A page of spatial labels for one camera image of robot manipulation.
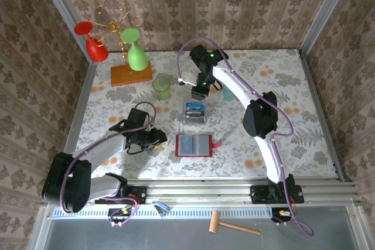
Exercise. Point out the green wine glass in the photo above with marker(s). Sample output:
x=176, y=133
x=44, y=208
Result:
x=137, y=58

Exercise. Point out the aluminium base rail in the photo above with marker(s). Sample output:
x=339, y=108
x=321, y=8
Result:
x=199, y=191

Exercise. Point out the red wine glass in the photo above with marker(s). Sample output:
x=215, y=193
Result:
x=96, y=51

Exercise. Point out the aluminium table side rail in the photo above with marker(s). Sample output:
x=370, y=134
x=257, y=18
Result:
x=83, y=89
x=314, y=86

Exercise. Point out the wooden mallet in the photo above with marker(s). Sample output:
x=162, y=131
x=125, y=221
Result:
x=214, y=222

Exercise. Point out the red leather card holder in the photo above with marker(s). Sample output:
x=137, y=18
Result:
x=202, y=144

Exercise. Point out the grey metal shelf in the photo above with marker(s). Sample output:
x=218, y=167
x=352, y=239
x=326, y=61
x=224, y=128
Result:
x=146, y=236

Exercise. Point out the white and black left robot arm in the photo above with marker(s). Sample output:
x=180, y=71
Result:
x=99, y=147

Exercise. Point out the blue credit card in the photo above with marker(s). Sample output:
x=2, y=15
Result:
x=193, y=106

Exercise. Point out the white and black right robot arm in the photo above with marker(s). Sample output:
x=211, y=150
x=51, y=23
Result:
x=234, y=86

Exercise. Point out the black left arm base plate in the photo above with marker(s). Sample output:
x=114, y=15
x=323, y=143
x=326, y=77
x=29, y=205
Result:
x=140, y=193

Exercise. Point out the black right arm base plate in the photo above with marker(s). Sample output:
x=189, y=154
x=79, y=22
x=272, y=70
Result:
x=257, y=194

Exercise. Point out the dark grey credit card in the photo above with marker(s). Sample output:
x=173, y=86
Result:
x=195, y=113

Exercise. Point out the green plastic cup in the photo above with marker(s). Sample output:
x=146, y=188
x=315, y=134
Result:
x=161, y=89

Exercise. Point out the aluminium frame post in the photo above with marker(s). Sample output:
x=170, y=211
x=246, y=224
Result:
x=324, y=13
x=63, y=13

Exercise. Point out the pale blue plastic cup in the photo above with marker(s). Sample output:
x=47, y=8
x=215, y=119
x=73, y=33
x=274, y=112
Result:
x=227, y=95

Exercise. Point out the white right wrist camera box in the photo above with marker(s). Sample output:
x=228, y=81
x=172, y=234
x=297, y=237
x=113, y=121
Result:
x=187, y=78

